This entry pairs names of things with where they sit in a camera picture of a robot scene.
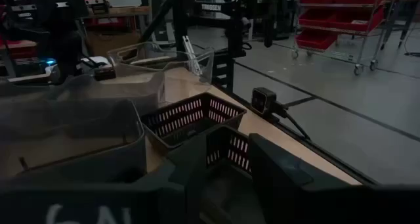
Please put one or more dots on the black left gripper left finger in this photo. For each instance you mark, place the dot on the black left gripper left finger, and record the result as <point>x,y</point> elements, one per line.
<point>187,184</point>

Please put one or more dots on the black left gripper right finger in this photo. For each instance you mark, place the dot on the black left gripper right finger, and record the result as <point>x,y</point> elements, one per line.
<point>279,178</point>

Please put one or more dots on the black slotted plastic basket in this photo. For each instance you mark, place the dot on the black slotted plastic basket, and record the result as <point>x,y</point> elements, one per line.
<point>183,112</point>
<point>236,148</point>

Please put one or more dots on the smoke grey translucent bin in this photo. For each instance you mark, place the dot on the smoke grey translucent bin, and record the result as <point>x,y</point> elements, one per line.
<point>131,158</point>
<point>138,89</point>

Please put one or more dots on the clear plastic bin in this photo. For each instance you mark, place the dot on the clear plastic bin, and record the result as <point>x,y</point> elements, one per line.
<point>157,58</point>

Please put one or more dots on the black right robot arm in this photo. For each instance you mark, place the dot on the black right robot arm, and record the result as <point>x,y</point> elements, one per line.
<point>65,43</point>

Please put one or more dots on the wooden shelf board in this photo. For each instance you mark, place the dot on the wooden shelf board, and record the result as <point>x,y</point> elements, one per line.
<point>124,11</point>

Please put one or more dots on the brown cardboard box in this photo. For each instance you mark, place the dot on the brown cardboard box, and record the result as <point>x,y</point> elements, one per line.
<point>111,43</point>

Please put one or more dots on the black Trossen background station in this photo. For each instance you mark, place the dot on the black Trossen background station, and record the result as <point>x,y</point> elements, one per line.
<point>234,23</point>

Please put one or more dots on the white device with blue light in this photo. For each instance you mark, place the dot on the white device with blue light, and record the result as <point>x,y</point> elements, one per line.
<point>49,69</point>

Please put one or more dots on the white box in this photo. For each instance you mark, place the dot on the white box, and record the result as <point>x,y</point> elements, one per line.
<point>124,0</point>

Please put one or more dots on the black desk legs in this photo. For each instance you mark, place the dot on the black desk legs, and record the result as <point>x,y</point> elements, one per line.
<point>397,13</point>

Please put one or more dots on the black table-level camera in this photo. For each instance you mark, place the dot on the black table-level camera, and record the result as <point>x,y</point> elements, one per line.
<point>262,100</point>

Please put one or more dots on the black aluminium rig frame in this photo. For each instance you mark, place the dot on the black aluminium rig frame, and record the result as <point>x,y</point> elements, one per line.
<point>180,20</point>

